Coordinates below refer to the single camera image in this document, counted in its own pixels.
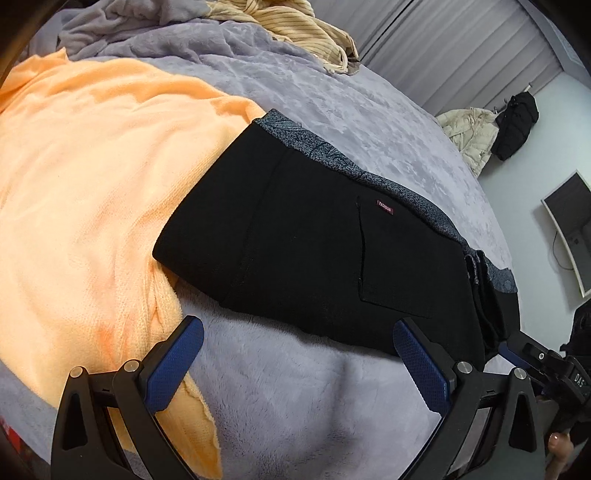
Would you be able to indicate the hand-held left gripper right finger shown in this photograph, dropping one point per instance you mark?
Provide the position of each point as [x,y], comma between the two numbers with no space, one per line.
[422,369]

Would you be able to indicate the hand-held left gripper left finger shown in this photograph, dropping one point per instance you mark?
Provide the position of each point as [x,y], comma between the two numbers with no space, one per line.
[179,362]

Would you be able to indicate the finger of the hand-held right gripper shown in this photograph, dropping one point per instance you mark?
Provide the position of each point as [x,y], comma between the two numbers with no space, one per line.
[528,350]

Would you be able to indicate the black pants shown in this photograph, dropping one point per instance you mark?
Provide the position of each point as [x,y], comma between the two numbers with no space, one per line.
[300,240]

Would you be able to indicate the blue-grey leaf patterned cloth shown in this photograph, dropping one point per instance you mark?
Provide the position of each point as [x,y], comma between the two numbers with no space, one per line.
[323,147]

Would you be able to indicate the person's right hand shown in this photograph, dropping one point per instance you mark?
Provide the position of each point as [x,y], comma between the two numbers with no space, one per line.
[561,450]

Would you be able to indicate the computer monitor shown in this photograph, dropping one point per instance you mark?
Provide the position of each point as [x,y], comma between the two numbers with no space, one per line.
[570,221]

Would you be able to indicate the cream puffer jacket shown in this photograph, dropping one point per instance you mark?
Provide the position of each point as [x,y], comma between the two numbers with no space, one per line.
[473,138]

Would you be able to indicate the black hanging jacket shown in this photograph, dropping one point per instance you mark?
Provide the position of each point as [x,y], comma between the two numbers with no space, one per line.
[515,124]

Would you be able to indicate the lilac plush bedcover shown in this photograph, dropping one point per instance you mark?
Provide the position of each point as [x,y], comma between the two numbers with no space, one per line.
[369,101]

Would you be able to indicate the pleated window curtains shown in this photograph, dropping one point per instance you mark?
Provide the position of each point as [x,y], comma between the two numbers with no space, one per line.
[461,46]

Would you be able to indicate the crumpled lilac fleece blanket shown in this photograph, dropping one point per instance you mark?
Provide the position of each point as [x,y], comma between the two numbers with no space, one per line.
[115,23]

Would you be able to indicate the beige striped ribbed garment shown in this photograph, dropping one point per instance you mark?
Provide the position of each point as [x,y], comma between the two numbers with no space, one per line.
[295,32]

